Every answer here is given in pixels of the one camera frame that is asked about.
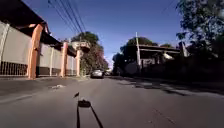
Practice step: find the pale pole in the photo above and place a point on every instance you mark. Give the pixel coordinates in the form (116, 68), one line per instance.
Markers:
(138, 53)

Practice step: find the wall with orange pillars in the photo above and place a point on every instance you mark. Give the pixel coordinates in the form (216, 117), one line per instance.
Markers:
(15, 50)

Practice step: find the grey car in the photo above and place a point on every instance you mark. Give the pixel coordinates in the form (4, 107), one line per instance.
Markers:
(97, 74)

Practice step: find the dark leafy tree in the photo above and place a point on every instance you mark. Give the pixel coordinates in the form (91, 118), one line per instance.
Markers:
(203, 23)

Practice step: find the dark wall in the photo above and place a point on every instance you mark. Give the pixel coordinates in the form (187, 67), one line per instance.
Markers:
(193, 70)

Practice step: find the grey pavement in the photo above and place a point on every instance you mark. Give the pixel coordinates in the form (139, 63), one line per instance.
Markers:
(20, 86)

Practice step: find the grey asphalt road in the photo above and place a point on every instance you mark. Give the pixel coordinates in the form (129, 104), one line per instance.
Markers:
(133, 106)

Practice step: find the house with flat roof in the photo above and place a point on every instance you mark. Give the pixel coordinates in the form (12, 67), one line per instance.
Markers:
(156, 53)

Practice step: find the large green tree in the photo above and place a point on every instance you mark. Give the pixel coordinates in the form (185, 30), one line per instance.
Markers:
(93, 56)

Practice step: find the building with dark roof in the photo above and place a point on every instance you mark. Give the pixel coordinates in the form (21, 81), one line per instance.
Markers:
(16, 13)

